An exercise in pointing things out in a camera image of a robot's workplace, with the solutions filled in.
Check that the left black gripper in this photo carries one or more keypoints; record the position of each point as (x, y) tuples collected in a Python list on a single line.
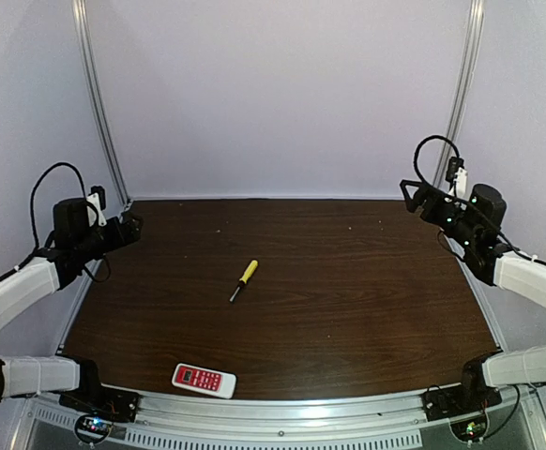
[(126, 227)]

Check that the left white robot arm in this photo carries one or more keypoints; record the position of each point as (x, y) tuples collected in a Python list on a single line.
[(48, 271)]

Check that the front aluminium rail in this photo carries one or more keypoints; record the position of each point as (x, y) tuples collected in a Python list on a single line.
[(386, 422)]

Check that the white red remote control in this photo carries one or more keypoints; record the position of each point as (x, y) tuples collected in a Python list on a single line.
[(204, 381)]

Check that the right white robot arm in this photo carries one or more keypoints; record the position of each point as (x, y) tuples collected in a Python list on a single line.
[(509, 269)]

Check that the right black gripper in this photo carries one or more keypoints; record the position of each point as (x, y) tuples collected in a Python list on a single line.
[(423, 198)]

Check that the aluminium frame post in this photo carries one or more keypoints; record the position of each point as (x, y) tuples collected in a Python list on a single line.
[(473, 34), (80, 17)]

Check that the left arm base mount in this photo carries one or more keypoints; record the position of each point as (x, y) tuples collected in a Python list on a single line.
[(101, 406)]

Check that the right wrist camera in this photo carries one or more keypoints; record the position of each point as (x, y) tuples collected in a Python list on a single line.
[(456, 177)]

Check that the yellow handled screwdriver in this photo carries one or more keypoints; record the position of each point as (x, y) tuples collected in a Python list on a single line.
[(244, 279)]

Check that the left aluminium frame post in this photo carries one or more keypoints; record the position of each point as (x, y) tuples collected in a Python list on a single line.
[(80, 17)]

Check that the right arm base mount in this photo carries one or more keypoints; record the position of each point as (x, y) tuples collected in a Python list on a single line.
[(460, 398)]

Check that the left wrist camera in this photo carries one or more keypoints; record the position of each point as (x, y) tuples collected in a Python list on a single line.
[(96, 203)]

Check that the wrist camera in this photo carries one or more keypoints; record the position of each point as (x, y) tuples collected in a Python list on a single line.
[(456, 177), (96, 203)]

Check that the right aluminium frame post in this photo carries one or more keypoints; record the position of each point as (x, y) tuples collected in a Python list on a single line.
[(473, 34)]

